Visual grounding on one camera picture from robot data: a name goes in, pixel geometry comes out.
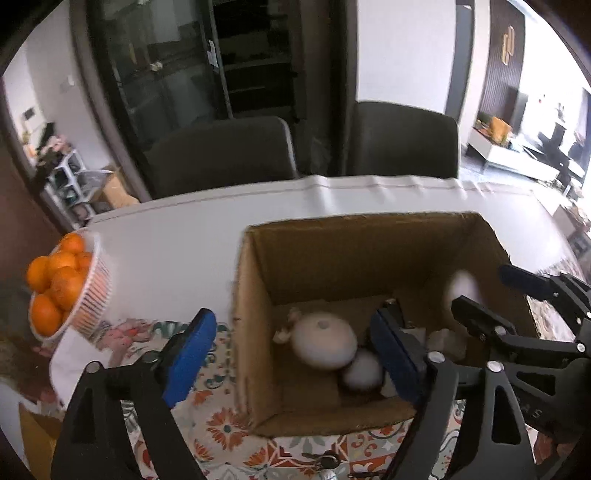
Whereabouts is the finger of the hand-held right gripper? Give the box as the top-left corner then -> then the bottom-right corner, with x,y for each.
451,295 -> 578,370
500,264 -> 591,324

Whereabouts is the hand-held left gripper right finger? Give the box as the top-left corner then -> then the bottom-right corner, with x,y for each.
369,299 -> 539,480

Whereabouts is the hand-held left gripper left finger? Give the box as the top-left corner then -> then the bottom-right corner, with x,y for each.
51,308 -> 218,480

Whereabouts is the silver oval device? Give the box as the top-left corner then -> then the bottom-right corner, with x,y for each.
342,349 -> 385,393

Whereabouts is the white round pebble device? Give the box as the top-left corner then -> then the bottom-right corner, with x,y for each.
292,312 -> 358,370

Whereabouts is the small blue figurine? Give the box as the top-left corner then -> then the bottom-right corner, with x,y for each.
272,308 -> 303,344

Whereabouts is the brown cardboard box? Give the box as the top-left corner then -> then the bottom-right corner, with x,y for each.
231,211 -> 541,439

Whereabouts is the patterned tile-print table runner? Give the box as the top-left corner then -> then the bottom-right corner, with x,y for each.
99,258 -> 591,480

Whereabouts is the floral fabric tissue cover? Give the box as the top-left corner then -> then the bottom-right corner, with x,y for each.
50,318 -> 185,407

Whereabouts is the white plastic basket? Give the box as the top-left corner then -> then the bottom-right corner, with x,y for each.
29,231 -> 114,343

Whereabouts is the white low cabinet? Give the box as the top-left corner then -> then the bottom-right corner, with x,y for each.
466,127 -> 573,184

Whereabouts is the white tablecloth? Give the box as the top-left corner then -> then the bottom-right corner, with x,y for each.
0,174 -> 583,480

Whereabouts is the pile of oranges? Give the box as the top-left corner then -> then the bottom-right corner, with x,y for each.
25,233 -> 95,337

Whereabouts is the yellow decor on cabinet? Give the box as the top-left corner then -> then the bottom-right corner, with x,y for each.
489,116 -> 512,141

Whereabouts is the golden woven box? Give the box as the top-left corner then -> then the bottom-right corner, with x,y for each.
17,401 -> 63,480

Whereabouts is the cardboard box on floor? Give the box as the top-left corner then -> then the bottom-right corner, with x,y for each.
102,168 -> 140,209

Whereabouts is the dark dining chair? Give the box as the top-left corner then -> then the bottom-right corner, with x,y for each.
143,115 -> 300,199
346,100 -> 460,178

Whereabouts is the white shoe rack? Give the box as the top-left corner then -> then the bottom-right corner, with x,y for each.
44,150 -> 95,227

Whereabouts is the dark interior door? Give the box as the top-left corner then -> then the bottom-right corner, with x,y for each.
444,0 -> 477,127

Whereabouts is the dark glass sliding door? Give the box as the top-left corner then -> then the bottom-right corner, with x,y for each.
69,0 -> 358,199

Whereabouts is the dark slatted wall panel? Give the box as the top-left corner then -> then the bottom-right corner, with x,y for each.
478,0 -> 528,121

